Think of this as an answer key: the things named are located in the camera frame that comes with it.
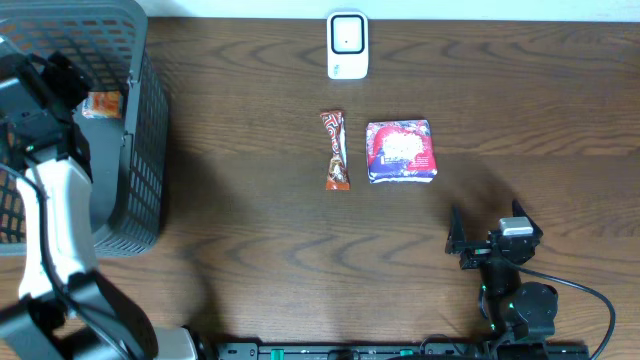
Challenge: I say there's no orange snack packet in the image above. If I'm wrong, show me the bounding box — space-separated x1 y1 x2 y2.
82 91 123 119

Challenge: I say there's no grey plastic lattice basket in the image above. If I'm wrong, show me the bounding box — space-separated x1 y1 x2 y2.
1 0 169 257

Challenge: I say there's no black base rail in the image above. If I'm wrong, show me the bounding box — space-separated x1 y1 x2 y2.
216 338 590 360

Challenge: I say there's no purple pink tissue pack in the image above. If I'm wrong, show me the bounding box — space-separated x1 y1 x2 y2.
365 119 438 184

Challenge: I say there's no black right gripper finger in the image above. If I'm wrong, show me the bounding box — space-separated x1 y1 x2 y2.
445 206 467 254
511 199 530 219

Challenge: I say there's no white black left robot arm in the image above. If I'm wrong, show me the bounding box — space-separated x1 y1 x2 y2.
1 37 204 359

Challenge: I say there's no brown red chocolate bar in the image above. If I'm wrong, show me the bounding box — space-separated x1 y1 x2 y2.
320 110 350 191

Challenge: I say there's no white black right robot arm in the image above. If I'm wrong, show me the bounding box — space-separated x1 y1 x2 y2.
445 201 558 358

